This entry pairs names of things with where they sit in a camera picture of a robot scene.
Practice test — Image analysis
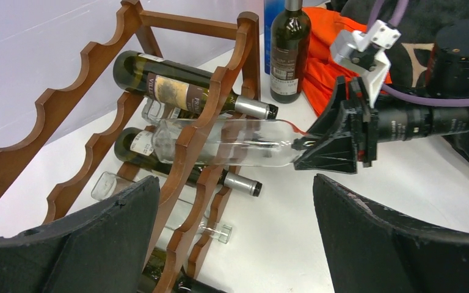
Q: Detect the small clear glass bottle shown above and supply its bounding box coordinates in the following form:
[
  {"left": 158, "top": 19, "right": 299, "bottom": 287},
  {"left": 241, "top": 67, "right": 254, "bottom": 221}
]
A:
[{"left": 151, "top": 118, "right": 306, "bottom": 168}]

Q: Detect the clear square bottle black cap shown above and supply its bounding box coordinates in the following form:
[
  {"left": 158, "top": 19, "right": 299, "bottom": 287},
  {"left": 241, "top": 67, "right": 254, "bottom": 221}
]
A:
[{"left": 141, "top": 96, "right": 235, "bottom": 126}]

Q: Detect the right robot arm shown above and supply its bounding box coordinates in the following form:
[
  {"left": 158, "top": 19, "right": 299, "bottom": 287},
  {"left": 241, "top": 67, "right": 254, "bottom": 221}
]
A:
[{"left": 292, "top": 19, "right": 469, "bottom": 174}]

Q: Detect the tall clear glass bottle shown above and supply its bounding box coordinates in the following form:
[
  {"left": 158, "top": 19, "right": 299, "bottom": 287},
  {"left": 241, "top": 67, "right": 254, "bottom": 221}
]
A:
[{"left": 90, "top": 171, "right": 234, "bottom": 245}]

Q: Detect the dark wine bottle brown label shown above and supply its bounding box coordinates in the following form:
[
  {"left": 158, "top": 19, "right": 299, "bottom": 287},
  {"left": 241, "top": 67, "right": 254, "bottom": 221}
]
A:
[{"left": 112, "top": 50, "right": 279, "bottom": 120}]

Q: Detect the blue square glass bottle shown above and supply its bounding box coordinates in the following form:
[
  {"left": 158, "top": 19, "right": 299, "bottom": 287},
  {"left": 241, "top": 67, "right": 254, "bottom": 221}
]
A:
[{"left": 263, "top": 0, "right": 280, "bottom": 74}]

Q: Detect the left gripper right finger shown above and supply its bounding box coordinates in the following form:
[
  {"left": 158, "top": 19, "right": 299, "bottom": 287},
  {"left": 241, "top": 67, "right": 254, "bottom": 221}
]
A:
[{"left": 313, "top": 174, "right": 469, "bottom": 292}]

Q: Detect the dark green wine bottle labelled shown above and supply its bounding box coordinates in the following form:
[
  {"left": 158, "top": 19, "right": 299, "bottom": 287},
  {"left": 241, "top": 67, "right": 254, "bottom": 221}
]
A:
[{"left": 137, "top": 247, "right": 227, "bottom": 293}]

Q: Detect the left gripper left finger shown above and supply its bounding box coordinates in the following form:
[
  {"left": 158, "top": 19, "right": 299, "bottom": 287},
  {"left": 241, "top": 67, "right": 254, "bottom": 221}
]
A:
[{"left": 0, "top": 176, "right": 160, "bottom": 292}]

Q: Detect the brown wooden wine rack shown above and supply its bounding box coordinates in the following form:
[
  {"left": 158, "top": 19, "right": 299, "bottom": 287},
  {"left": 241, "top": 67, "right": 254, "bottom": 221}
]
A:
[{"left": 0, "top": 0, "right": 261, "bottom": 293}]

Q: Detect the orange cloth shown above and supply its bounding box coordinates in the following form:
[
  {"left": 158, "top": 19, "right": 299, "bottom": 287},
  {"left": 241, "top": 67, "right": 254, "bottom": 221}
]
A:
[{"left": 301, "top": 7, "right": 393, "bottom": 117}]

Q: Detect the black floral blanket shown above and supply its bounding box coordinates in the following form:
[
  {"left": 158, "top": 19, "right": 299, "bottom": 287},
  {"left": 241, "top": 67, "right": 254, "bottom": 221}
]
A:
[{"left": 332, "top": 1, "right": 469, "bottom": 162}]

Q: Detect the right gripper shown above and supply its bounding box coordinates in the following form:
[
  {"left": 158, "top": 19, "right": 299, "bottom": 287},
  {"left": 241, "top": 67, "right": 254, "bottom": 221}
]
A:
[{"left": 291, "top": 76, "right": 379, "bottom": 174}]

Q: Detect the dark wine bottle silver neck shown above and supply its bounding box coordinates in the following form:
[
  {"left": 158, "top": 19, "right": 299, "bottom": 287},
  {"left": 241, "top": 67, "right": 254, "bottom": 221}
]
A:
[{"left": 270, "top": 0, "right": 311, "bottom": 104}]

